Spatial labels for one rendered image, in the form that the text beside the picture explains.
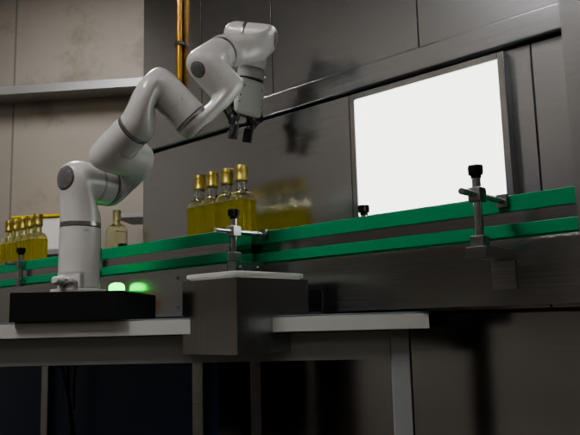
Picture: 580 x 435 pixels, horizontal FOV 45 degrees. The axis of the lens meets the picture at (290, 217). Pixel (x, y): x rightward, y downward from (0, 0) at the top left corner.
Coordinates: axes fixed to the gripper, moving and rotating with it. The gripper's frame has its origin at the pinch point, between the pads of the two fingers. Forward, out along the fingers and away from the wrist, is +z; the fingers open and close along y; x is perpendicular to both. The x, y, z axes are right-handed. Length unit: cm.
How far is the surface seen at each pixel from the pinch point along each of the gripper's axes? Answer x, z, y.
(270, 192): 3.3, 14.6, -11.9
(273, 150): 1.6, 2.5, -11.9
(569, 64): 98, -13, 21
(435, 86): 51, -17, -13
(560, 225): 93, 12, 3
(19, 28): -380, -77, -102
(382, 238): 55, 21, 3
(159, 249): -9.5, 34.9, 14.0
